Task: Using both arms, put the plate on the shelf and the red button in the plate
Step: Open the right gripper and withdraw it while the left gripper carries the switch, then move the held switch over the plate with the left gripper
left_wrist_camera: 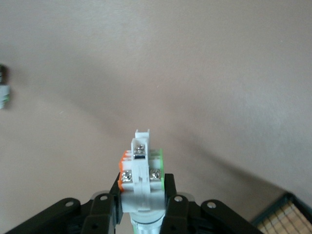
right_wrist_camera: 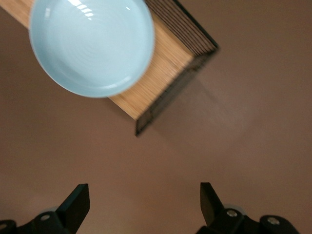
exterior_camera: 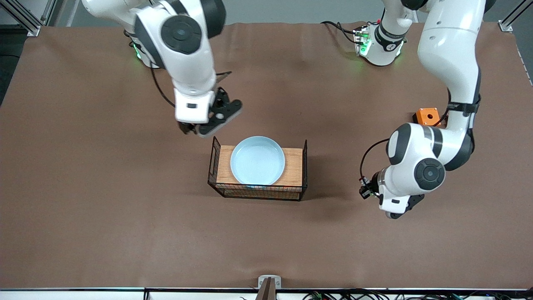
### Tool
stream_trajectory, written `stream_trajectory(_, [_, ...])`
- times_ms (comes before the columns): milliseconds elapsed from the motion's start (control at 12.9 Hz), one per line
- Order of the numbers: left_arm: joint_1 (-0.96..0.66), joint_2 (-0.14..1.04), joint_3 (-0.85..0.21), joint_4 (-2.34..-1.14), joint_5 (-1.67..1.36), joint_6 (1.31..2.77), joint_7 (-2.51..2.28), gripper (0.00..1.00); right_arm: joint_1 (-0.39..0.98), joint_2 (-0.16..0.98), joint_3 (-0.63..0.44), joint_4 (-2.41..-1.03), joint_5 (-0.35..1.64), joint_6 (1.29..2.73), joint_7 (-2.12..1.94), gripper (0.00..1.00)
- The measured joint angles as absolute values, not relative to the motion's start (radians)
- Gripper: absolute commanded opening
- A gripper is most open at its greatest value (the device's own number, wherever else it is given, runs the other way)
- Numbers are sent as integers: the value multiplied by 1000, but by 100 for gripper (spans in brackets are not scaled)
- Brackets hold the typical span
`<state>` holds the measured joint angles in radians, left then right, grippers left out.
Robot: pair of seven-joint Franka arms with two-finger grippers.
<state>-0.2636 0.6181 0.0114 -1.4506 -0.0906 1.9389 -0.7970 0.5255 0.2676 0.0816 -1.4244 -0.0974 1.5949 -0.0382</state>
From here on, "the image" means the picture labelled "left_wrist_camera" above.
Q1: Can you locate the black wire wooden rack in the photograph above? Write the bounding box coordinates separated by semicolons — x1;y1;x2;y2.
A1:
251;192;312;234

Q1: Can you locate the white red contact block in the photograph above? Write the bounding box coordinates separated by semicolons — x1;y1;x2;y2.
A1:
117;129;164;234

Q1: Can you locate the wooden board basket insert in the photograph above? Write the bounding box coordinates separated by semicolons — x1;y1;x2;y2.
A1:
257;201;312;234

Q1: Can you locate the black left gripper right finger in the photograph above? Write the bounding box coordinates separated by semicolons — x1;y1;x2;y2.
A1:
160;173;190;234

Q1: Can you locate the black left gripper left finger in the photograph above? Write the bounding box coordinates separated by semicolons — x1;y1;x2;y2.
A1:
84;172;122;234

